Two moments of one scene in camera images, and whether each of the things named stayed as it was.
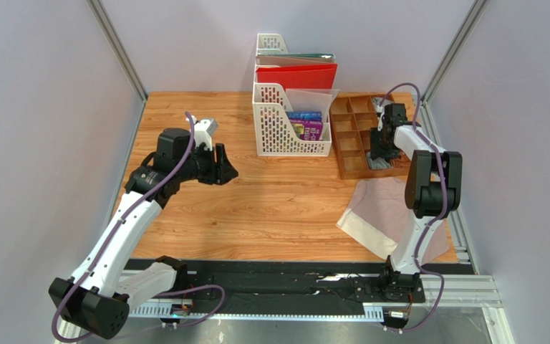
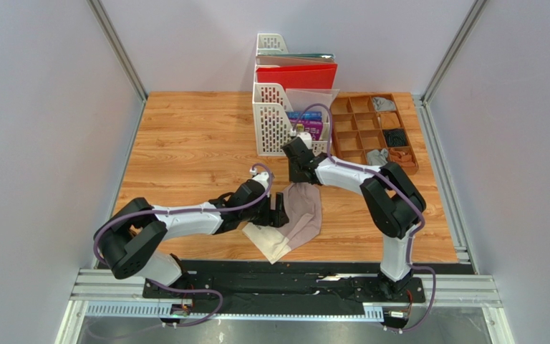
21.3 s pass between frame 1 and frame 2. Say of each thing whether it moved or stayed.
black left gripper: moved
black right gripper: moved
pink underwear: moved
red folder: stayed
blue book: stayed
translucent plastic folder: stayed
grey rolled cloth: stayed
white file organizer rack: stayed
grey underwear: stayed
